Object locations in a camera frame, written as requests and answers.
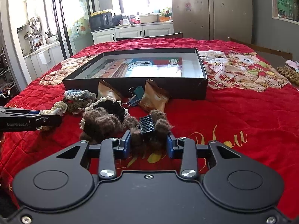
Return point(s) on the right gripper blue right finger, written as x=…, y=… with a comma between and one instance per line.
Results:
x=185, y=149

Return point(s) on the green paper notice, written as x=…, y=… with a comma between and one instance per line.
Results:
x=285, y=9

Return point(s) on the brown blue crochet scrunchie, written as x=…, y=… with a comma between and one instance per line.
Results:
x=78, y=100

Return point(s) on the pink cloth on side table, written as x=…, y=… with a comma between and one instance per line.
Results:
x=293, y=64

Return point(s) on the right wooden chair back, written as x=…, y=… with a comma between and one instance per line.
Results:
x=285, y=55

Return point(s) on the brown snack packet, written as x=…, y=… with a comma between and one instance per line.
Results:
x=154, y=97
x=107, y=92

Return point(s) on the teal binder clip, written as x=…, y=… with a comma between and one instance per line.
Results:
x=139, y=91

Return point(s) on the silver double-door refrigerator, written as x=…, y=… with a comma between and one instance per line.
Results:
x=213, y=19

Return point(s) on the black shallow cardboard box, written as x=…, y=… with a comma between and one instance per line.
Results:
x=192, y=84

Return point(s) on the person's left hand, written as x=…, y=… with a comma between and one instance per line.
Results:
x=2, y=139

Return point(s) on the black sliding door frame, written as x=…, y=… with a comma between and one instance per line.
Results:
x=62, y=31

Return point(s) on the black cream crochet scrunchie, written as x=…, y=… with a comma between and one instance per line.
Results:
x=104, y=108

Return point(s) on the black microwave oven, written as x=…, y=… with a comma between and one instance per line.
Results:
x=101, y=21

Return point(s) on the brown fuzzy black hair claw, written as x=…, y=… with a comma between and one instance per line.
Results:
x=149, y=133

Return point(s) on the brown fuzzy scrunchie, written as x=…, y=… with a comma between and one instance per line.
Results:
x=98, y=125

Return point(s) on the white kitchen cabinet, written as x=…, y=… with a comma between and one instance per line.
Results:
x=133, y=31

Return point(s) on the wooden bead trivet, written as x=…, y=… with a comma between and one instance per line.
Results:
x=290, y=74

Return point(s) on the blue binder clip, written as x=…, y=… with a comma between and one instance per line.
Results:
x=133, y=101

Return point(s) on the white basin on counter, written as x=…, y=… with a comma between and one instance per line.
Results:
x=149, y=18

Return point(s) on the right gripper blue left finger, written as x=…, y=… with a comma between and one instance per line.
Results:
x=110, y=150

